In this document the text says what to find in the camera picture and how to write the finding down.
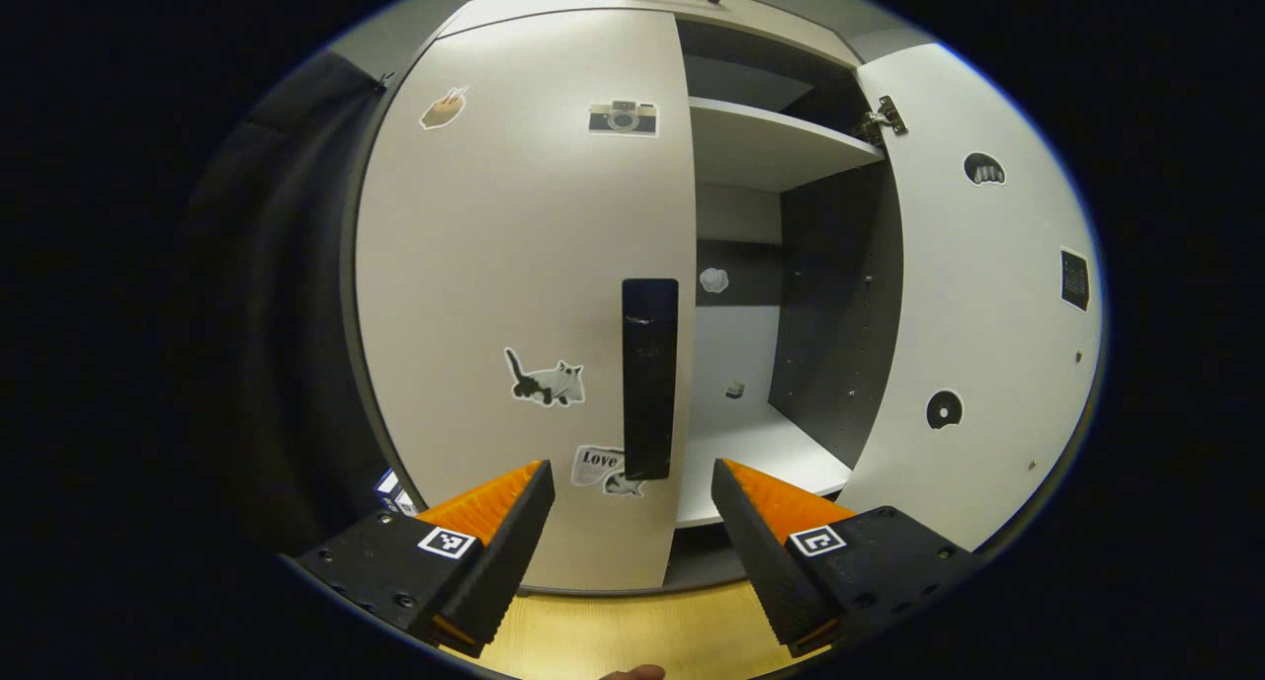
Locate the metal door hinge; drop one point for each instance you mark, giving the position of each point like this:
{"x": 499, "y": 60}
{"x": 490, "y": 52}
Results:
{"x": 880, "y": 119}

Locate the light blue book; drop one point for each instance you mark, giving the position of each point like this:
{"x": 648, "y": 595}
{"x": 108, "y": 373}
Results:
{"x": 407, "y": 504}

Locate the black backdrop cloth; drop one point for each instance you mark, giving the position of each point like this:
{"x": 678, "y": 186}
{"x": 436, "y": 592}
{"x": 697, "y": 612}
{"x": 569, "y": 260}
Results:
{"x": 277, "y": 314}

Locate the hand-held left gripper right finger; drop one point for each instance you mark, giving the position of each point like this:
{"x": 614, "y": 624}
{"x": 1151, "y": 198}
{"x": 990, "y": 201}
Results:
{"x": 756, "y": 552}

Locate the white upper cabinet shelf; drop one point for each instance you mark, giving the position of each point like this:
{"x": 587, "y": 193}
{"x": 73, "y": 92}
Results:
{"x": 761, "y": 146}

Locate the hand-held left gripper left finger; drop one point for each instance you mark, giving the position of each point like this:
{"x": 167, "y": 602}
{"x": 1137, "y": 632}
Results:
{"x": 504, "y": 561}

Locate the white double-door shoe cabinet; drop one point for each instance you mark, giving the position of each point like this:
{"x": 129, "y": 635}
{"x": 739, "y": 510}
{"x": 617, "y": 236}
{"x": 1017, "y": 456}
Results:
{"x": 840, "y": 295}

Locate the white cabinet shelf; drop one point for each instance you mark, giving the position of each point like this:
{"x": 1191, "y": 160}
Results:
{"x": 761, "y": 146}
{"x": 751, "y": 453}

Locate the white lower cabinet shelf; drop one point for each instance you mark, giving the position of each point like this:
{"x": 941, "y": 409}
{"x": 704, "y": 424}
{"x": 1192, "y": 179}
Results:
{"x": 751, "y": 453}

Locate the white cabinet door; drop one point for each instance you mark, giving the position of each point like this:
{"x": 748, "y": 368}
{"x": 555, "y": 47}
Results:
{"x": 969, "y": 314}
{"x": 494, "y": 245}

